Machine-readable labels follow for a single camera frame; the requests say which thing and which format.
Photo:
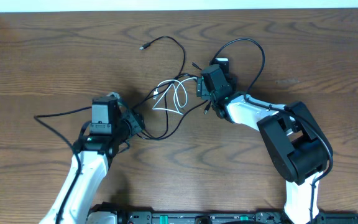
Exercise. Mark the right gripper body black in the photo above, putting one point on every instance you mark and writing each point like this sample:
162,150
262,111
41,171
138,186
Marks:
205,94

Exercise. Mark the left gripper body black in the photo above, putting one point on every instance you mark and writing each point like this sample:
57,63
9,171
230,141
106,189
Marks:
128,126

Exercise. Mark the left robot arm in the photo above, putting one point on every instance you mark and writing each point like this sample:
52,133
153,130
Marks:
89,166

